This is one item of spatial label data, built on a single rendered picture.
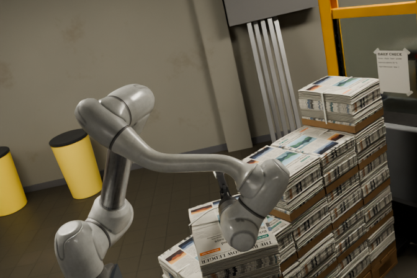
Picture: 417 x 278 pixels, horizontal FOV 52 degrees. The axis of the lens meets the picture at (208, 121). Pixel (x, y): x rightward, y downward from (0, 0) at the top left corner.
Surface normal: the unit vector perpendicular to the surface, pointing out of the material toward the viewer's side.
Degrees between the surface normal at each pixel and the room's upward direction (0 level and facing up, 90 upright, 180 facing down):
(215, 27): 90
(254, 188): 64
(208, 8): 90
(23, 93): 90
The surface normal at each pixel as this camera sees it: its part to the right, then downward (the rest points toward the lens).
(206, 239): -0.19, -0.85
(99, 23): 0.01, 0.33
